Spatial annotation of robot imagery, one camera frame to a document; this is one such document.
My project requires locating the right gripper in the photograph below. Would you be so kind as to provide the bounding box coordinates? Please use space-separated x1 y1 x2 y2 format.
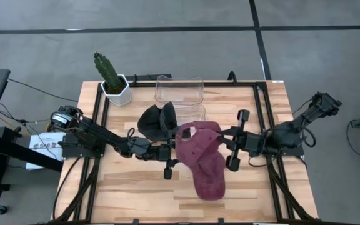
219 109 264 172

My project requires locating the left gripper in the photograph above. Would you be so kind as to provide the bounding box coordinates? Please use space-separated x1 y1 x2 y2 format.
150 137 180 181

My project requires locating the clear plastic bin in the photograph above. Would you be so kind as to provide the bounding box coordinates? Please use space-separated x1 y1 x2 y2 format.
164 104 208 126
154 74 205 106

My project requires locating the white hexagonal plant pot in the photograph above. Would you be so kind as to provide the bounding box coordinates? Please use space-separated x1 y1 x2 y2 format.
100 74 133 106

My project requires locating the green cactus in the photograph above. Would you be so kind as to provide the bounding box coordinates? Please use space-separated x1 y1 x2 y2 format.
93 51 126 94

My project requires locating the white paper label sheet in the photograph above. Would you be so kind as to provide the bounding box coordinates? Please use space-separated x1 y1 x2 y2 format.
25 131 67 170

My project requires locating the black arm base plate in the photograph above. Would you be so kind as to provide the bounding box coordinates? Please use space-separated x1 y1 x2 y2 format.
261 132 305 157
57 133 106 158

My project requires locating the black cable beside table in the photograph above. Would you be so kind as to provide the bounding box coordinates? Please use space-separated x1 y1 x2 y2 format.
52 156 84 219

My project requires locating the thin black floor cable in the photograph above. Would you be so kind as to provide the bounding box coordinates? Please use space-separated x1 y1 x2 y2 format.
7 77 79 103

